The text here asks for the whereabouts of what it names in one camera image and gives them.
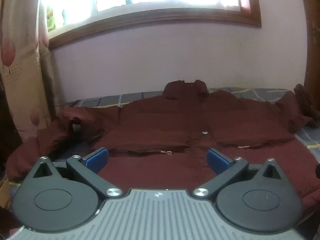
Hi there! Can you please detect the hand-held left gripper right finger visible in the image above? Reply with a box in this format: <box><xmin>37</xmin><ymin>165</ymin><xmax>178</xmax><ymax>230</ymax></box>
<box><xmin>191</xmin><ymin>148</ymin><xmax>284</xmax><ymax>198</ymax></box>

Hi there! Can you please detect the green toy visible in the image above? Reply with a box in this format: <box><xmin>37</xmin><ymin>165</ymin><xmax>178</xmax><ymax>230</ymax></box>
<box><xmin>45</xmin><ymin>4</ymin><xmax>63</xmax><ymax>32</ymax></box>

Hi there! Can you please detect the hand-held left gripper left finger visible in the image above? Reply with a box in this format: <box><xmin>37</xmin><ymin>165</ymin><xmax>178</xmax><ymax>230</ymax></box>
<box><xmin>28</xmin><ymin>148</ymin><xmax>123</xmax><ymax>198</ymax></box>

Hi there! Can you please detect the dark red padded jacket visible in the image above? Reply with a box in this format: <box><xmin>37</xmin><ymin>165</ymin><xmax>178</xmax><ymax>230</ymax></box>
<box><xmin>6</xmin><ymin>79</ymin><xmax>320</xmax><ymax>200</ymax></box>

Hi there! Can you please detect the brown wooden bed frame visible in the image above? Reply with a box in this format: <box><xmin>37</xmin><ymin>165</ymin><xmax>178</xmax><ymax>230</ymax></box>
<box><xmin>293</xmin><ymin>0</ymin><xmax>320</xmax><ymax>128</ymax></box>

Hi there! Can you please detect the floral beige curtain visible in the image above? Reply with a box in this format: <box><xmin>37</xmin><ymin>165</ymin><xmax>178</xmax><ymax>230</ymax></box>
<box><xmin>0</xmin><ymin>0</ymin><xmax>60</xmax><ymax>140</ymax></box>

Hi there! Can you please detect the brown wooden window frame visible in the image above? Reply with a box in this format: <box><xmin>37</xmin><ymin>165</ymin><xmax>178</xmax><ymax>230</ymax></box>
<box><xmin>47</xmin><ymin>0</ymin><xmax>262</xmax><ymax>51</ymax></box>

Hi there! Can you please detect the grey plaid bed sheet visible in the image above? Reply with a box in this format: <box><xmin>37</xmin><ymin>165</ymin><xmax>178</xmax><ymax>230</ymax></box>
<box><xmin>64</xmin><ymin>87</ymin><xmax>320</xmax><ymax>163</ymax></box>

